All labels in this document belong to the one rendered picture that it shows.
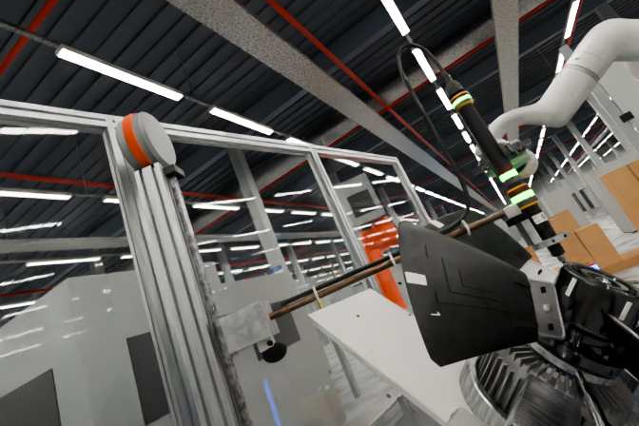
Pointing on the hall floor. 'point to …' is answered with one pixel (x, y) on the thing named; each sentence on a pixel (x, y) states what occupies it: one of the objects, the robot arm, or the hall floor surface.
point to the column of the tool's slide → (186, 301)
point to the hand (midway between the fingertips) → (494, 155)
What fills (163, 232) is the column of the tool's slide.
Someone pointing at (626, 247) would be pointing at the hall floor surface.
